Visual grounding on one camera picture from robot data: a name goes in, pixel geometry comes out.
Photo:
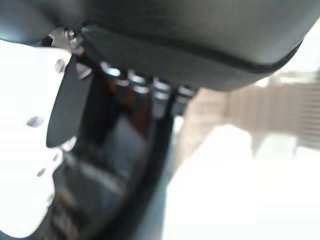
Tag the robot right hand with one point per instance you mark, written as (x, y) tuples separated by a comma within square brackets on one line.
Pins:
[(175, 30)]

